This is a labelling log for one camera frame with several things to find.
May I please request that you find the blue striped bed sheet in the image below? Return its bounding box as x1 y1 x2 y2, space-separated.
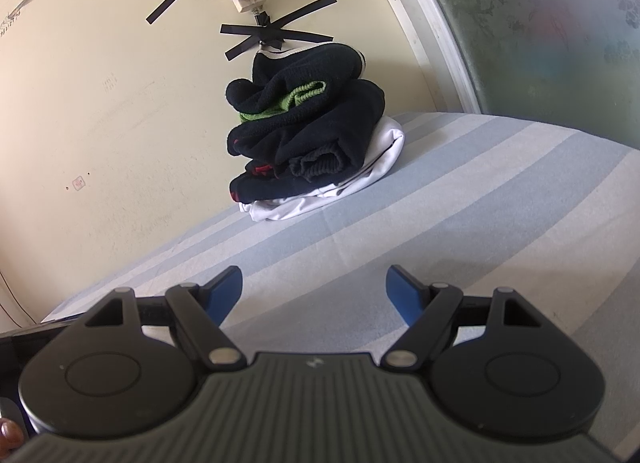
40 110 640 446

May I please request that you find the navy knit sweater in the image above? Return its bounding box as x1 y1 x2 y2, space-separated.
224 42 387 183

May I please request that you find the white window frame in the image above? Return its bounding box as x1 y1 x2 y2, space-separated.
354 0 484 115

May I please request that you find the black garment with red print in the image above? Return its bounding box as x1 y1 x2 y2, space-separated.
229 163 346 205

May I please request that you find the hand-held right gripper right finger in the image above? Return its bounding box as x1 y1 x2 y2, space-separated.
381 263 544 373

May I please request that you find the black tape strip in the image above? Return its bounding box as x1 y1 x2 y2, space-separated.
145 0 189 25
219 22 335 44
224 0 338 62

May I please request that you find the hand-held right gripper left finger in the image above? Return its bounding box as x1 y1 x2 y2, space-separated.
84 264 245 373

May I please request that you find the person's left hand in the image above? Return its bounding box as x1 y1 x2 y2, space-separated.
0 418 24 451

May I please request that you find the frosted patterned window glass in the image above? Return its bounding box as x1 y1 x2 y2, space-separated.
404 0 640 145

